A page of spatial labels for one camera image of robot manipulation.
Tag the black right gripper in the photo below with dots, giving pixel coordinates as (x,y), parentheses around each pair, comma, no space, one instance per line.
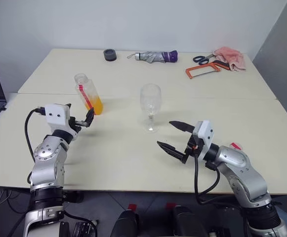
(192,144)

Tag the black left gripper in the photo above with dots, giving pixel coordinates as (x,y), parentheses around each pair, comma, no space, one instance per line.
(77,123)

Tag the clear bottle with orange drink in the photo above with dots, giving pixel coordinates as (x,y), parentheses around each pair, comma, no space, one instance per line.
(96,106)

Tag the clear wine glass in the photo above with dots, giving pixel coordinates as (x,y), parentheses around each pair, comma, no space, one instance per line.
(150,101)

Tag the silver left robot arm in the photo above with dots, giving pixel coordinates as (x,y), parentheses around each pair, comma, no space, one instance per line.
(49,158)

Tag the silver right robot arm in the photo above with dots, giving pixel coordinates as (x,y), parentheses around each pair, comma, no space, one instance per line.
(234,160)

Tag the orange hacksaw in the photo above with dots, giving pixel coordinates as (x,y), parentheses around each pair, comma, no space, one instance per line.
(189,72)

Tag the red tag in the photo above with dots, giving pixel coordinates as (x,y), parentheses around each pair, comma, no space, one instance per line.
(132,207)
(170,205)

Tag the dark rounded shape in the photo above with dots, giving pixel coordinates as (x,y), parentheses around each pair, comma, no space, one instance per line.
(185,221)
(126,223)

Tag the folded silver purple umbrella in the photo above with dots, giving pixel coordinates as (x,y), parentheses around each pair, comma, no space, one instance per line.
(158,56)

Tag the pink cloth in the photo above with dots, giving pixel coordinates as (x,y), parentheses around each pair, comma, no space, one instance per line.
(232,58)

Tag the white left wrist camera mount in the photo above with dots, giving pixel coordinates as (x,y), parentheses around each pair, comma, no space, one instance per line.
(56,114)

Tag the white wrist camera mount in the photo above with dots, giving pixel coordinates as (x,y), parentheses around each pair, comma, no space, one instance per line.
(206,134)
(56,114)

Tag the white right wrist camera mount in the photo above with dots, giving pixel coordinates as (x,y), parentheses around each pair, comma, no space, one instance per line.
(206,134)

